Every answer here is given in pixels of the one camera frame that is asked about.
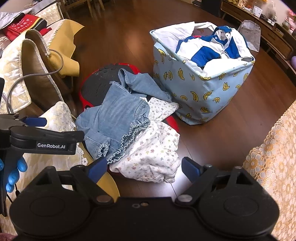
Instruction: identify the white floral garment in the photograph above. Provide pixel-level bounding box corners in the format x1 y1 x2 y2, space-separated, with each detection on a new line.
109 97 181 183

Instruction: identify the red printed cloth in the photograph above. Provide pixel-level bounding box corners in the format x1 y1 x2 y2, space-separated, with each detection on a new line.
5 14 52 42

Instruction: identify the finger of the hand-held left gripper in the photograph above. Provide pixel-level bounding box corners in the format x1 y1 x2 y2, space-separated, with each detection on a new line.
0 113 48 130

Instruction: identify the grey cable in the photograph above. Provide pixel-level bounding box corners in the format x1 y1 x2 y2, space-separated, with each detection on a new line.
6 49 64 114

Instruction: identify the red and black exercise machine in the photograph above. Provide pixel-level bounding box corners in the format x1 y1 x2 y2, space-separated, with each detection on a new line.
80 63 179 133

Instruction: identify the wooden chair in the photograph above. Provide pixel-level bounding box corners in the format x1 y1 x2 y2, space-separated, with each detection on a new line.
59 0 97 20

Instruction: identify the wooden TV cabinet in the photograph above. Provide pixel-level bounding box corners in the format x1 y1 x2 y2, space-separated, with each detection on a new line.
221 0 296 75

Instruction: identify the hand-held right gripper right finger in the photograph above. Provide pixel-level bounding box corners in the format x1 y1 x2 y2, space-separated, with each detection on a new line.
176 157 262 207

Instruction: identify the yellow blanket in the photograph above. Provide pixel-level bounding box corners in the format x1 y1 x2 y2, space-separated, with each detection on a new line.
47 19 85 78

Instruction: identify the blue denim dress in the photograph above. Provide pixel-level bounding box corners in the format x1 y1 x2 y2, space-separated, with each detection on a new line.
76 69 173 164

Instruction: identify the person's left hand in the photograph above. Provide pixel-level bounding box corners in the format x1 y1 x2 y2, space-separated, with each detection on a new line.
0 157 28 193

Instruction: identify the beige lace tablecloth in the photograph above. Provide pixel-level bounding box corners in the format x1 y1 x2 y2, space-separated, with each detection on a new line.
242 100 296 241

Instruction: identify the grey cloth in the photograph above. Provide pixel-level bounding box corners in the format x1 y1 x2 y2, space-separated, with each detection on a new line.
0 8 35 29

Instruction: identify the clear plastic bag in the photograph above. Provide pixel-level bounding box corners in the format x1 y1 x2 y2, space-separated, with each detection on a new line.
237 20 261 52

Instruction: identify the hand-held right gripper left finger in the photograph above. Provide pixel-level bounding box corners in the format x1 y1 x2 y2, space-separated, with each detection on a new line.
29 157 115 205

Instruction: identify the banana print laundry basket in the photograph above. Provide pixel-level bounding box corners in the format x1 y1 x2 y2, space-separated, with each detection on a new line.
149 22 256 126

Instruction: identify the cream quilted sofa cover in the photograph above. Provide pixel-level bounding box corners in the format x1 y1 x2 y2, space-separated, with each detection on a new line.
0 30 88 232

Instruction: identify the blue and white polo shirt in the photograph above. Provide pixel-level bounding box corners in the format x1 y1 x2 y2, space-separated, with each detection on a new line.
175 25 247 67

